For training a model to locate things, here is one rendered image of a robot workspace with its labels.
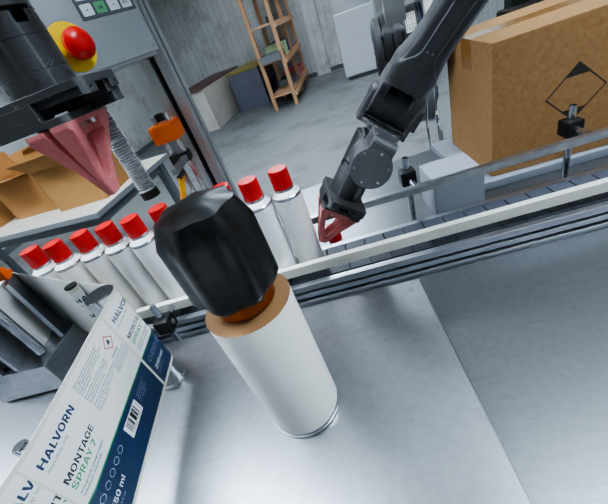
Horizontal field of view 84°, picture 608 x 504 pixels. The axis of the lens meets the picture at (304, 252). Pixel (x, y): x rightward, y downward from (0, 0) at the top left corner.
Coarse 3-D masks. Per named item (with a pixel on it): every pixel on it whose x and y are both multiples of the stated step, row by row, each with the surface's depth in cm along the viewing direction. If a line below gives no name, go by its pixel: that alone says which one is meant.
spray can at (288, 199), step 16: (272, 176) 54; (288, 176) 55; (288, 192) 55; (288, 208) 56; (304, 208) 58; (288, 224) 58; (304, 224) 58; (304, 240) 60; (304, 256) 62; (320, 256) 63
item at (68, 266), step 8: (56, 240) 61; (48, 248) 59; (56, 248) 60; (64, 248) 61; (56, 256) 60; (64, 256) 61; (72, 256) 62; (80, 256) 63; (56, 264) 62; (64, 264) 61; (72, 264) 61; (80, 264) 62; (56, 272) 61; (64, 272) 61; (72, 272) 62; (80, 272) 62; (88, 272) 64; (64, 280) 62; (72, 280) 62; (80, 280) 63; (88, 280) 64; (96, 280) 65
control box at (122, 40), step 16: (32, 0) 42; (48, 0) 43; (64, 0) 44; (48, 16) 43; (64, 16) 44; (80, 16) 46; (112, 16) 49; (128, 16) 51; (96, 32) 48; (112, 32) 49; (128, 32) 51; (144, 32) 53; (96, 48) 48; (112, 48) 49; (128, 48) 51; (144, 48) 53; (80, 64) 46; (96, 64) 48; (112, 64) 50; (128, 64) 52
